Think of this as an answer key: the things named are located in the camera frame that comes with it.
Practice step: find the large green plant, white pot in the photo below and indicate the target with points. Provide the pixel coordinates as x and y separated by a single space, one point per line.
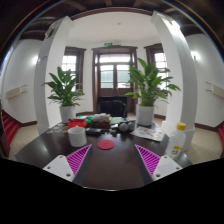
144 115

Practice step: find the white wall lamp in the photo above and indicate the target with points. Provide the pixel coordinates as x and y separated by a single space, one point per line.
194 55
35 60

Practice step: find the green booklet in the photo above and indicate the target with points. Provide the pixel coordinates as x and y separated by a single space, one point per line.
117 120

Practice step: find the small green plant, white pot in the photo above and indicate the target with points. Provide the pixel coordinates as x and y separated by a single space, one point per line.
67 113

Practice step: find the white wall radiator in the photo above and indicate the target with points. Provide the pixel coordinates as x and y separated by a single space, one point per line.
14 92
216 90

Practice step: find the flat round red coaster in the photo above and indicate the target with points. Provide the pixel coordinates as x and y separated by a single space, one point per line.
105 144

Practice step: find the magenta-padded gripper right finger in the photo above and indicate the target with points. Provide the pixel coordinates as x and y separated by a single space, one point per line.
166 166

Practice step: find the dark wooden glazed door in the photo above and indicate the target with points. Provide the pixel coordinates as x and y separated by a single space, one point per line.
114 76

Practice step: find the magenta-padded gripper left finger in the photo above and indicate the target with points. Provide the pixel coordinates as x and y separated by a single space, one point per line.
59 166

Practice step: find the dark wooden framed window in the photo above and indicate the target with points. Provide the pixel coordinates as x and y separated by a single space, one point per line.
69 61
160 61

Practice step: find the printed paper sheet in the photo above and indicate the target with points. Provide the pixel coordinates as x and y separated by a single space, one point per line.
148 133

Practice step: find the white speckled cup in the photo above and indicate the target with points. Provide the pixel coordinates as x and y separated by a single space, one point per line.
77 137

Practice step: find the green exit sign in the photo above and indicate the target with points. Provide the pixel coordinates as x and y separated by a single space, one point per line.
107 44

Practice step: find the black remote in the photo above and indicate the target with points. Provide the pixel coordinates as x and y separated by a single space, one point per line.
93 131

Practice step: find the yellow-capped clear drink bottle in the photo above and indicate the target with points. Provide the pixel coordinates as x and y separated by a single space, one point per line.
176 141

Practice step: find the black chair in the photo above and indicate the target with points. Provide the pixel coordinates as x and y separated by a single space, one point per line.
112 107

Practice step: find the red box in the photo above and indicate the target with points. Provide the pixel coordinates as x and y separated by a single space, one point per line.
77 123

